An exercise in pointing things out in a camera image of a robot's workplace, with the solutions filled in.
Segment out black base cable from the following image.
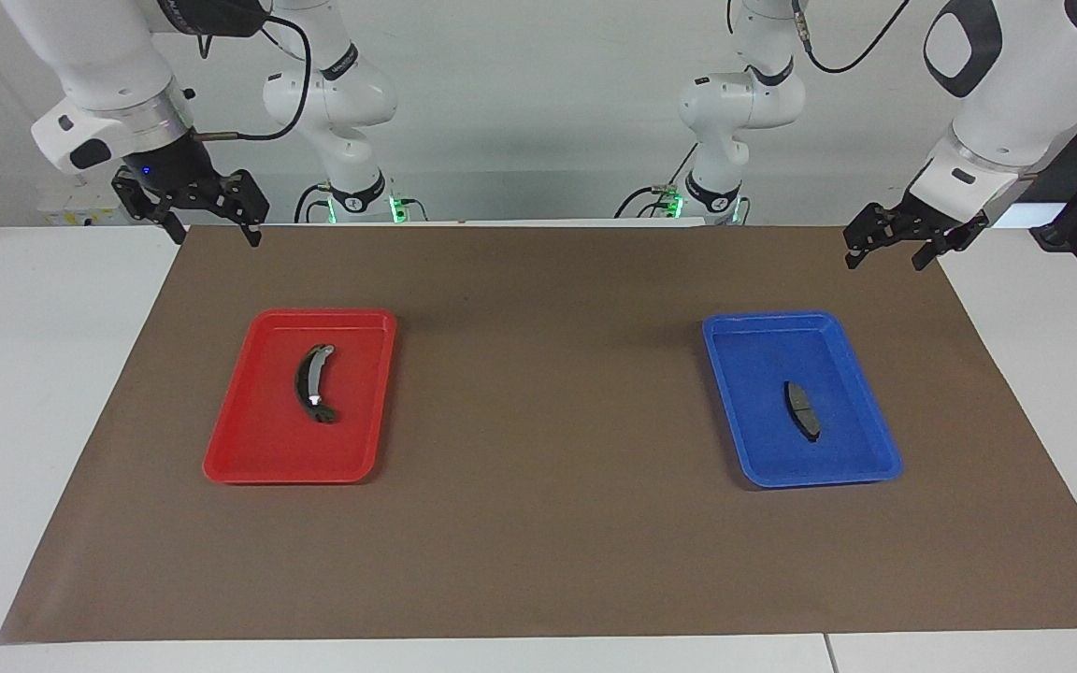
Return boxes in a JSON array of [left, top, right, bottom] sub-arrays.
[[615, 140, 703, 222], [293, 182, 334, 225]]

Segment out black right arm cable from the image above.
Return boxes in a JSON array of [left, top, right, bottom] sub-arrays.
[[188, 9, 313, 143]]

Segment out curved brake shoe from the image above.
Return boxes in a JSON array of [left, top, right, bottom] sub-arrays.
[[293, 344, 340, 424]]

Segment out brown table mat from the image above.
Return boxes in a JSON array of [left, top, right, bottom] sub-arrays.
[[0, 224, 1077, 646]]

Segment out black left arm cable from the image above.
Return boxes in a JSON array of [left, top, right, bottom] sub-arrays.
[[725, 0, 913, 74]]

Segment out red plastic tray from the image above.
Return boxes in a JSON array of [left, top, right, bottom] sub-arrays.
[[203, 309, 398, 485]]

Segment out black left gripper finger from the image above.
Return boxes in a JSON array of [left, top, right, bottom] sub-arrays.
[[843, 202, 906, 271], [912, 233, 967, 273]]

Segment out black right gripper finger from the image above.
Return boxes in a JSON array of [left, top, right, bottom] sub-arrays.
[[112, 169, 188, 248], [185, 169, 271, 249]]

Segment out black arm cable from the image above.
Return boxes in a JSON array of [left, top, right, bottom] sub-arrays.
[[725, 0, 913, 74], [188, 9, 313, 143]]

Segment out grey brake pad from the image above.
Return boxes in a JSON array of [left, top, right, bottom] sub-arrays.
[[784, 380, 823, 443]]

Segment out blue plastic tray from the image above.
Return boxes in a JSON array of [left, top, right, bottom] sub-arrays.
[[702, 311, 904, 489]]

